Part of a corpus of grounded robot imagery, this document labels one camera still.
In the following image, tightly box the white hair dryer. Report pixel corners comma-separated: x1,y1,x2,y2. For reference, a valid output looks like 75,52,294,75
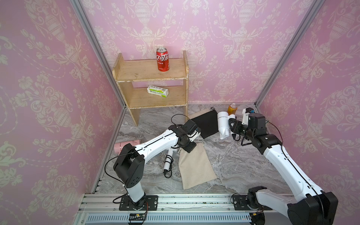
217,112,236,140
163,147,180,179

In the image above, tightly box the beige linen drawstring bag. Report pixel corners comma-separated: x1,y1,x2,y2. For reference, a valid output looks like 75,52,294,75
179,143,217,190

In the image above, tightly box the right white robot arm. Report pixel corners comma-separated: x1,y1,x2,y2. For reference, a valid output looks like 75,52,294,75
228,112,338,225

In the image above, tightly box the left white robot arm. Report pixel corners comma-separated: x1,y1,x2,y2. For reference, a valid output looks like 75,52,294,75
113,120,201,210

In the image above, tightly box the pink hair dryer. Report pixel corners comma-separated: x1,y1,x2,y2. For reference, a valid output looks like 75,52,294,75
113,140,141,154

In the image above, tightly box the orange drink can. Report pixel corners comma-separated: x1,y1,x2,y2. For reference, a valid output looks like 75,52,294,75
227,103,238,115

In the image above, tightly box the beige pouch under black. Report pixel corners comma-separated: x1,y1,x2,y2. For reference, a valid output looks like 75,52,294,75
188,108,211,119

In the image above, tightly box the white green small box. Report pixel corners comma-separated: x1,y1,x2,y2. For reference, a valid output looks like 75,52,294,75
147,85,169,98

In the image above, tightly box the red cola can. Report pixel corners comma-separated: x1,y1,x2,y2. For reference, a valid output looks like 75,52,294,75
156,47,169,72

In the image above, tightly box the wooden two-tier shelf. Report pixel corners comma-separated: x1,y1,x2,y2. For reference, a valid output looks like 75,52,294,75
112,50,189,127

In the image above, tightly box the black drawstring pouch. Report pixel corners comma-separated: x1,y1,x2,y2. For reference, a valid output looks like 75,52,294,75
191,107,218,139

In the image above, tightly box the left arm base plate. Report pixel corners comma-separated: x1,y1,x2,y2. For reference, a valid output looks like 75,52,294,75
119,195,158,211

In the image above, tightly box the aluminium front rail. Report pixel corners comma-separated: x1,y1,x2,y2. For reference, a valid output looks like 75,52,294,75
74,193,291,225

